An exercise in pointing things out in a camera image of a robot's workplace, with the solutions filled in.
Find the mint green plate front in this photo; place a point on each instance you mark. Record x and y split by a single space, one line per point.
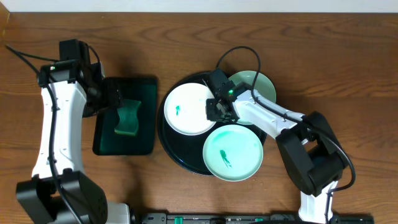
233 153

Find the black rectangular tray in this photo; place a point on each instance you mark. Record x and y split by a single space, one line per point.
107 143

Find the white plate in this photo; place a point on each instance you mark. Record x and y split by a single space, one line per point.
185 109

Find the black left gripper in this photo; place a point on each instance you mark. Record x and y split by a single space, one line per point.
115 98

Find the mint green plate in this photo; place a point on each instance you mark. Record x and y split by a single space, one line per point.
263 84
233 153

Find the black round tray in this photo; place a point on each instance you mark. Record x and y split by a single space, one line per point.
187 151

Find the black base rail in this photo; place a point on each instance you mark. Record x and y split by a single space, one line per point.
162 218

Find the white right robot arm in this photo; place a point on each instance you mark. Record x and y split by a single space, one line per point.
312 156

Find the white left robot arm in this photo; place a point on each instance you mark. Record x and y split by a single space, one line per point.
59 190

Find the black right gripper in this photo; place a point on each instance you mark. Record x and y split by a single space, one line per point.
211 115

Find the green scouring sponge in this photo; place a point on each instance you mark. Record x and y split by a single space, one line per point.
128 124

